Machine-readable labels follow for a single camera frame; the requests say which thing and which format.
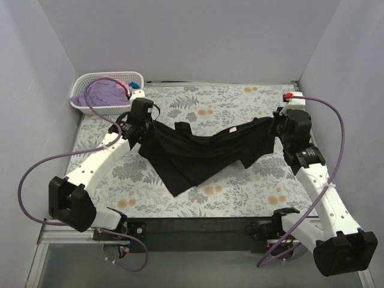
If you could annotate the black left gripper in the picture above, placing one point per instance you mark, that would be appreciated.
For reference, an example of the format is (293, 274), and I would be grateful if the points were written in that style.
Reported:
(145, 126)

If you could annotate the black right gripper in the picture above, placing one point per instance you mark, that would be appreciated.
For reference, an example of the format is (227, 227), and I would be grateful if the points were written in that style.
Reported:
(279, 126)

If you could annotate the black t shirt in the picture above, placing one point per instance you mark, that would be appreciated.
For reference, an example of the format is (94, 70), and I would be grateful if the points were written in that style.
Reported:
(183, 160)

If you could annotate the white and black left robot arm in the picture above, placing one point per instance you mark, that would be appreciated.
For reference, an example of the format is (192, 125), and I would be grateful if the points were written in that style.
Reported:
(70, 198)

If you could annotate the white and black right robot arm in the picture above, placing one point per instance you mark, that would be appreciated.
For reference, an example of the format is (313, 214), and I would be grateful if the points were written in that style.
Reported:
(338, 243)

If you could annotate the white plastic laundry basket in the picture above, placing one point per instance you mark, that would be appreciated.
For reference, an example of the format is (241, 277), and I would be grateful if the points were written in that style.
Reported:
(79, 93)

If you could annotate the blue garment in basket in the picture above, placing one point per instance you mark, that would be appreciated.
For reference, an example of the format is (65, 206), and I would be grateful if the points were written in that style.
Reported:
(134, 85)

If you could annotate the pink garment in basket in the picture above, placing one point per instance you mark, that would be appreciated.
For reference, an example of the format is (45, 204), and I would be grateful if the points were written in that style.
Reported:
(122, 84)

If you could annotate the purple t shirt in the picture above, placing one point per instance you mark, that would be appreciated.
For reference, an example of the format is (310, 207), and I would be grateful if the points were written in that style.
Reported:
(103, 92)

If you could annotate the floral patterned table mat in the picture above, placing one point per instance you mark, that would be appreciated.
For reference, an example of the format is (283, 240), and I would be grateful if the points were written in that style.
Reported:
(134, 188)

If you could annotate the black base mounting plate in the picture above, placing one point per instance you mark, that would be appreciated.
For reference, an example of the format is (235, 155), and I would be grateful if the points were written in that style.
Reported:
(252, 234)

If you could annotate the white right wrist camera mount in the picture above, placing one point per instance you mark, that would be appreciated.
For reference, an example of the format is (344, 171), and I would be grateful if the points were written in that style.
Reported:
(293, 101)

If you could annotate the aluminium frame rail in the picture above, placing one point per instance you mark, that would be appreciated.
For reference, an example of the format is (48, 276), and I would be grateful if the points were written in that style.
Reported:
(53, 234)

